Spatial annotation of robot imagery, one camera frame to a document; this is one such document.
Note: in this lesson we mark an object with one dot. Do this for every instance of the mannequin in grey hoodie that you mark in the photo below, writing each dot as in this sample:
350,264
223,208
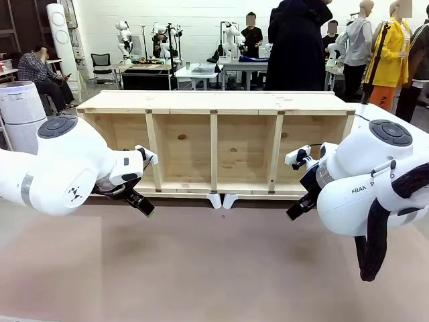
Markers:
358,40

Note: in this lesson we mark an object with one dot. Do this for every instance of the black tripod pole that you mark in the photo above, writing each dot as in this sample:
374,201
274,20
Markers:
377,60

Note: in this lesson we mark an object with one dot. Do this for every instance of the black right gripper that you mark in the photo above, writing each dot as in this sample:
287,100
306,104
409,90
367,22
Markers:
310,182

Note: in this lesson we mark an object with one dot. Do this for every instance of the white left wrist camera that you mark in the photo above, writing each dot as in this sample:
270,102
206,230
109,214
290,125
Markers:
150,157

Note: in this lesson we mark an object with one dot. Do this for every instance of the mannequin in yellow coat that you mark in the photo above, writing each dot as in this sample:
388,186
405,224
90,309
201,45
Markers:
392,57

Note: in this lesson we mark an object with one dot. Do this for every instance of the mannequin in dark jacket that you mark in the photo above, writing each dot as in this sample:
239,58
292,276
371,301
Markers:
419,60

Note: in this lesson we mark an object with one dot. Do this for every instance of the black background table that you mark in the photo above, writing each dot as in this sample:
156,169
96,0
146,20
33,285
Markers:
144,78

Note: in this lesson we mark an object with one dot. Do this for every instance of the grey background table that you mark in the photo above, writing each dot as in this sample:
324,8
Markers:
241,65

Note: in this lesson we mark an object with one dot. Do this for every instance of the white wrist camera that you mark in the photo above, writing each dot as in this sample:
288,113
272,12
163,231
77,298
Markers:
296,156
150,157

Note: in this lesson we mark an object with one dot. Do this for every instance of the person in black hooded coat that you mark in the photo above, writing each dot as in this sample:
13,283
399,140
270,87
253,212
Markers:
295,50

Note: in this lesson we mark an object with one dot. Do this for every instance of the small white background table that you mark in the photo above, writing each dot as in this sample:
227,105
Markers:
196,75

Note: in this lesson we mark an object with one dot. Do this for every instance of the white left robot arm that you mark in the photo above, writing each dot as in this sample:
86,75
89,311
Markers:
67,157

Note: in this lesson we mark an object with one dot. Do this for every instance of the tall white air conditioner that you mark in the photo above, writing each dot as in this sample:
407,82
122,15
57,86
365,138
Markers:
62,40

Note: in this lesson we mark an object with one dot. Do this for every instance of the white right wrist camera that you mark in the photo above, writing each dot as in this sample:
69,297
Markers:
296,156

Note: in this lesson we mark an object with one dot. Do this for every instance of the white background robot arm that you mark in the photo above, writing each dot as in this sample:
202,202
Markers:
233,38
332,53
164,43
124,37

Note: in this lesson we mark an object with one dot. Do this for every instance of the person in black sweater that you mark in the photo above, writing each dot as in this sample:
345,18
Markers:
332,38

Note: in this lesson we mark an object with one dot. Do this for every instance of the seated person plaid shirt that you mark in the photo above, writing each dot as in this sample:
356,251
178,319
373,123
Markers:
33,68

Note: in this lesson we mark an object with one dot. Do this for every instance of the wooden riser white legs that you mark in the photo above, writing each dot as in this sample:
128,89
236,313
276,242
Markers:
231,200
214,200

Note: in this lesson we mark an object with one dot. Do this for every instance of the white cylindrical air purifier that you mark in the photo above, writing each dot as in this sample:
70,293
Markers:
20,110

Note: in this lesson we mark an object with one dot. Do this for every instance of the wooden four-compartment shelf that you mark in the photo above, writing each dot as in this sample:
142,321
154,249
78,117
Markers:
214,100

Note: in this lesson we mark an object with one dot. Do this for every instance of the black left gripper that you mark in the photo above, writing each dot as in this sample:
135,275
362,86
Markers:
114,190

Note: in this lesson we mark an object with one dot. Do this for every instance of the black office chair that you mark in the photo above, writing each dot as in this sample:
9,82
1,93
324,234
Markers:
101,62

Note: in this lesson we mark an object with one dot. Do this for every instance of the person in black t-shirt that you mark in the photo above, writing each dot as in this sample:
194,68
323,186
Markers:
251,38

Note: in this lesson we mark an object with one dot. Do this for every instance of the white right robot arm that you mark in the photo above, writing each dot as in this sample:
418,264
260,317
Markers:
362,161

